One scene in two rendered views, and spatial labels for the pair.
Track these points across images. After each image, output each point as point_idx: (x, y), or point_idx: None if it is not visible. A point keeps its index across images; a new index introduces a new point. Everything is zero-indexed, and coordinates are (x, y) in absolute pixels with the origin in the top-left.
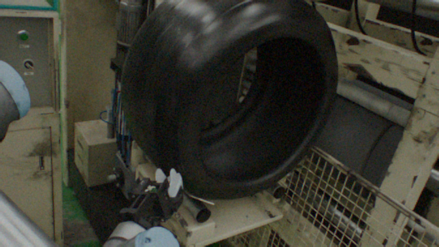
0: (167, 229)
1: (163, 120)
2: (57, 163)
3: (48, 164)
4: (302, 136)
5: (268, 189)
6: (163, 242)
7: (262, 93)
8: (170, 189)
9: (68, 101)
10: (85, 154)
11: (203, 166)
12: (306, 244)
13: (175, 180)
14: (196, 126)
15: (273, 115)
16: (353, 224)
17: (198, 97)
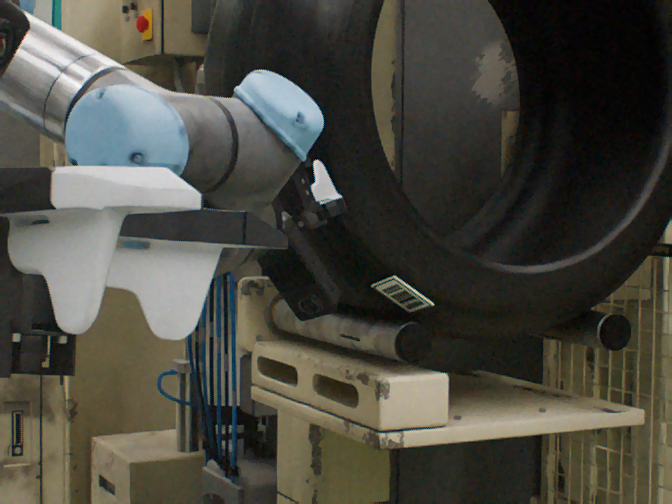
0: (314, 253)
1: (291, 64)
2: (54, 440)
3: (33, 443)
4: (642, 174)
5: (586, 329)
6: (287, 87)
7: (548, 157)
8: (316, 189)
9: (73, 401)
10: (122, 499)
11: (391, 179)
12: None
13: (327, 185)
14: (362, 71)
15: (581, 198)
16: None
17: (356, 4)
